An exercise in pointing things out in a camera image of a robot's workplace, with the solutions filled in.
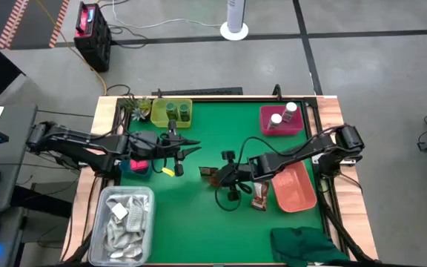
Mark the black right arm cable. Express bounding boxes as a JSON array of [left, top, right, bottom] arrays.
[[213, 136, 334, 213]]

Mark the clear plastic storage container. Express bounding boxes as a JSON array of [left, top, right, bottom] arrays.
[[87, 185, 156, 267]]

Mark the small succulent plant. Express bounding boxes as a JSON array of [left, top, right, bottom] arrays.
[[122, 95, 153, 123]]

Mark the white-label seasoning jar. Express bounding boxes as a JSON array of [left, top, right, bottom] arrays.
[[266, 113, 284, 131]]

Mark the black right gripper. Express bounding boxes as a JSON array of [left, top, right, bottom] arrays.
[[215, 151, 254, 203]]

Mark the black keyboard strip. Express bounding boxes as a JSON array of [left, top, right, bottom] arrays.
[[150, 86, 245, 97]]

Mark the blue plastic bin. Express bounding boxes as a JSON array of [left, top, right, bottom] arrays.
[[119, 159, 153, 182]]

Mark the pink plastic bin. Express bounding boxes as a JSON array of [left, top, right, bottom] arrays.
[[259, 104, 305, 137]]

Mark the dark green cloth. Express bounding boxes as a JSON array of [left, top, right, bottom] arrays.
[[269, 225, 351, 267]]

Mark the white floor cable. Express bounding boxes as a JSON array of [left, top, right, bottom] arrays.
[[110, 0, 225, 31]]

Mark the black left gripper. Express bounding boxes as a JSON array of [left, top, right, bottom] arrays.
[[157, 120, 202, 177]]

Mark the black and red toolbox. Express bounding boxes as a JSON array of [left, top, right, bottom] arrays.
[[73, 0, 113, 73]]

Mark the yellow cable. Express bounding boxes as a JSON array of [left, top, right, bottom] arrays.
[[34, 0, 109, 96]]

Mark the white cloths pile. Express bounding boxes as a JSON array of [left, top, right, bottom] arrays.
[[103, 194, 150, 261]]

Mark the yellow translucent plastic bin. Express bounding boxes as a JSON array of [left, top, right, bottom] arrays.
[[150, 96, 193, 130]]

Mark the orange plastic bin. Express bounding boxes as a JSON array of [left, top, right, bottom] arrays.
[[270, 159, 319, 214]]

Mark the white pedestal pole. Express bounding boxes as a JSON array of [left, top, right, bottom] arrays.
[[219, 0, 250, 42]]

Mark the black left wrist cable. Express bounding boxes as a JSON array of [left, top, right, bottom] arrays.
[[149, 154, 167, 175]]

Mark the grey desk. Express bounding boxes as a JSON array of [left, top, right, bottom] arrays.
[[0, 103, 39, 213]]

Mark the taco seasoning mix packet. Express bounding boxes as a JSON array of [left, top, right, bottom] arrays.
[[251, 180, 271, 212], [198, 165, 222, 188]]

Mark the black striped floor mat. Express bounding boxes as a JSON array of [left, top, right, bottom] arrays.
[[0, 0, 70, 50]]

